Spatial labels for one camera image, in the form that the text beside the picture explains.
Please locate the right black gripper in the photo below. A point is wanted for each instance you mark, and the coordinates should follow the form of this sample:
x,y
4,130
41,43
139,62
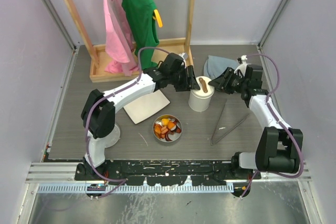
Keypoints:
x,y
219,83

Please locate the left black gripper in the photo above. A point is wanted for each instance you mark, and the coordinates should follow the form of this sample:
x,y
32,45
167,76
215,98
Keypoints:
x,y
191,84

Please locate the blue denim cloth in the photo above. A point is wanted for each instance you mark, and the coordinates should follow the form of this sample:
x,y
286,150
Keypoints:
x,y
214,66

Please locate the white lid with leather strap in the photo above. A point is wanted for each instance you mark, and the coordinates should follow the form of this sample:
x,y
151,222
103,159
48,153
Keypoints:
x,y
205,91

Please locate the tall metal container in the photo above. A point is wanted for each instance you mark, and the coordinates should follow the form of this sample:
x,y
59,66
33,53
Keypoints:
x,y
199,101

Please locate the yellow corn piece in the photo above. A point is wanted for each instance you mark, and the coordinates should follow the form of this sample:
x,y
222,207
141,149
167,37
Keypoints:
x,y
165,121

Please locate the orange strawberry shaped piece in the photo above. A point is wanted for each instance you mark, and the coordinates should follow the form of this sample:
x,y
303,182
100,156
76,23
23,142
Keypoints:
x,y
158,129

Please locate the white square plate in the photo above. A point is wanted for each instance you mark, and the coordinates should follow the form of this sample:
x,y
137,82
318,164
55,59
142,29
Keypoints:
x,y
146,106

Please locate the shallow round metal tin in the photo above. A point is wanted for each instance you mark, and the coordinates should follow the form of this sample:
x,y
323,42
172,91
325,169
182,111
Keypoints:
x,y
161,137

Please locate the metal tongs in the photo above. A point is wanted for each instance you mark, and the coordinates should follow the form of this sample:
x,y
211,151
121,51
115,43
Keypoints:
x,y
232,116

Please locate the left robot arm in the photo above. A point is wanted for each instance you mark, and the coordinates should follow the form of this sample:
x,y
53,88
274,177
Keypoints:
x,y
99,112

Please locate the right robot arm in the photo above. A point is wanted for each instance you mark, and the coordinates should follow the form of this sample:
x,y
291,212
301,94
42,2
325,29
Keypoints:
x,y
279,148

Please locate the pink shirt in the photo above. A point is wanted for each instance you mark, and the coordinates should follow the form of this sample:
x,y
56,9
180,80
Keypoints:
x,y
119,39

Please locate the green shirt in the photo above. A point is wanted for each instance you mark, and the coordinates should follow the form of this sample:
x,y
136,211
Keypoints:
x,y
139,15

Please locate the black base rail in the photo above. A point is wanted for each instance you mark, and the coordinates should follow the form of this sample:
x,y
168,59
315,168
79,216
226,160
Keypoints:
x,y
173,172

